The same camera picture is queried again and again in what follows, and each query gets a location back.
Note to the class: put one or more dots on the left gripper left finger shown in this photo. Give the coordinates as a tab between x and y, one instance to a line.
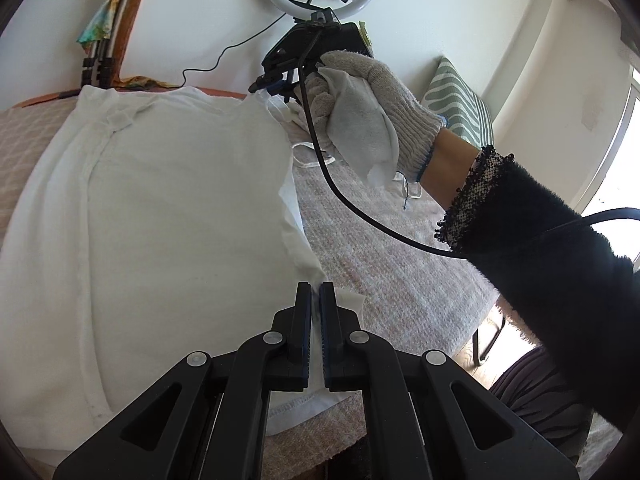
206	417

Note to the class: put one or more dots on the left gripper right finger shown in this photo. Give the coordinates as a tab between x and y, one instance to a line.
426	417

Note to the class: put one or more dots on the white t-shirt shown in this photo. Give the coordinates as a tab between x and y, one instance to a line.
154	225

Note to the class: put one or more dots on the right forearm black sleeve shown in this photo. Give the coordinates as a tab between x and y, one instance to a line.
579	299

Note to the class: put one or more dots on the right hand white glove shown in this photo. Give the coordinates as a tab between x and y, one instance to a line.
365	115

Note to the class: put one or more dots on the dark striped skirt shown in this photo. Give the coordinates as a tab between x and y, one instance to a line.
559	402

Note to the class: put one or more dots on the pink plaid bed blanket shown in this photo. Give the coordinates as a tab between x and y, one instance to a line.
413	300

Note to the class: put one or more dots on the green striped cushion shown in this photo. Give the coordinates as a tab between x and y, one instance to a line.
465	113

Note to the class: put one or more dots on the colourful floral scarf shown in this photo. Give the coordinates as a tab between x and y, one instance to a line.
100	26

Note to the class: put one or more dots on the grey folded tripod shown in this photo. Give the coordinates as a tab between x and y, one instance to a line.
98	68

